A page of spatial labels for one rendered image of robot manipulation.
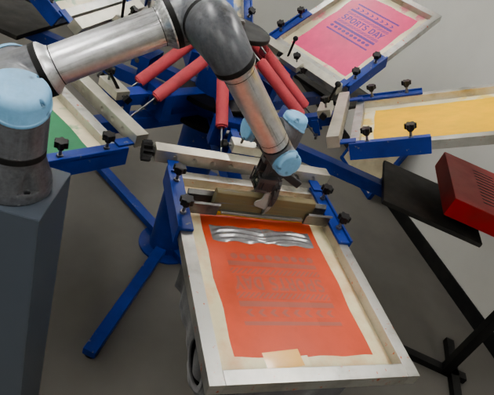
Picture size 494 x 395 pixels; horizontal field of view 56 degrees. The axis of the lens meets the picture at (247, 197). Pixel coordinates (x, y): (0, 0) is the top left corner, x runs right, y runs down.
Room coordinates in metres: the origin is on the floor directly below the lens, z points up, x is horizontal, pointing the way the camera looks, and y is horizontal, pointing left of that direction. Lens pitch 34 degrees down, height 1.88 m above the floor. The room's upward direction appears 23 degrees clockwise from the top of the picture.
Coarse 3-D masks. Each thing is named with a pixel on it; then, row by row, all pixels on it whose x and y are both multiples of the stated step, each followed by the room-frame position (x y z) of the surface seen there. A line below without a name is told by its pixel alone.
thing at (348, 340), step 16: (272, 224) 1.29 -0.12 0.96; (288, 224) 1.33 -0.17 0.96; (304, 224) 1.37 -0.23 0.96; (304, 256) 1.20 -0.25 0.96; (320, 256) 1.23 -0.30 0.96; (320, 272) 1.15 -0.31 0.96; (336, 288) 1.11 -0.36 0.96; (336, 304) 1.05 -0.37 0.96; (352, 320) 1.01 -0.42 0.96; (304, 336) 0.88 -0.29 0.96; (320, 336) 0.90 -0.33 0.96; (336, 336) 0.92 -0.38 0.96; (352, 336) 0.95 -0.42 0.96; (320, 352) 0.85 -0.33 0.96; (336, 352) 0.87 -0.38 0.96; (352, 352) 0.89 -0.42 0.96; (368, 352) 0.92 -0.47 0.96
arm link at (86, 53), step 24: (168, 0) 0.99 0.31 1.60; (192, 0) 0.98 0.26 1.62; (120, 24) 0.94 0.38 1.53; (144, 24) 0.95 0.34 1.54; (168, 24) 0.96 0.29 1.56; (0, 48) 0.85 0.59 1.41; (24, 48) 0.84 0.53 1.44; (48, 48) 0.86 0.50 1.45; (72, 48) 0.87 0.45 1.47; (96, 48) 0.89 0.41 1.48; (120, 48) 0.92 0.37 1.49; (144, 48) 0.95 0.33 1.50; (48, 72) 0.83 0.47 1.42; (72, 72) 0.86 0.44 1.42; (96, 72) 0.91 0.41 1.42
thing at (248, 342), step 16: (208, 224) 1.16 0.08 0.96; (224, 224) 1.19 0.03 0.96; (240, 224) 1.22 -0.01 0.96; (256, 224) 1.26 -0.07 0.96; (208, 240) 1.09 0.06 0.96; (224, 256) 1.05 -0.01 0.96; (224, 272) 0.98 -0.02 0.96; (224, 288) 0.92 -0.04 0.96; (224, 304) 0.87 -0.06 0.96; (240, 320) 0.84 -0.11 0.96; (240, 336) 0.79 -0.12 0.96; (256, 336) 0.81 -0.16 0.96; (272, 336) 0.83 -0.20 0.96; (288, 336) 0.85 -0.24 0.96; (240, 352) 0.75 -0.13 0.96; (256, 352) 0.77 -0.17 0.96; (304, 352) 0.83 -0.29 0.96
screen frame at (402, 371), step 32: (288, 192) 1.48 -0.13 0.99; (192, 256) 0.95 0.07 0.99; (352, 256) 1.25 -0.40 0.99; (192, 288) 0.84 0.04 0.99; (192, 320) 0.78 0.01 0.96; (384, 320) 1.02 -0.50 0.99; (224, 384) 0.62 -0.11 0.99; (256, 384) 0.66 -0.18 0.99; (288, 384) 0.70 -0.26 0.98; (320, 384) 0.74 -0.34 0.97; (352, 384) 0.78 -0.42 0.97; (384, 384) 0.83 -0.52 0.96
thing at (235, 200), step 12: (216, 192) 1.20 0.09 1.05; (228, 192) 1.21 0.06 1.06; (240, 192) 1.24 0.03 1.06; (252, 192) 1.27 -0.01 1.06; (228, 204) 1.21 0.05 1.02; (240, 204) 1.23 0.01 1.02; (252, 204) 1.25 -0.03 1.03; (276, 204) 1.29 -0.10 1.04; (288, 204) 1.31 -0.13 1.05; (300, 204) 1.33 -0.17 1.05; (312, 204) 1.35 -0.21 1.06; (300, 216) 1.34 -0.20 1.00
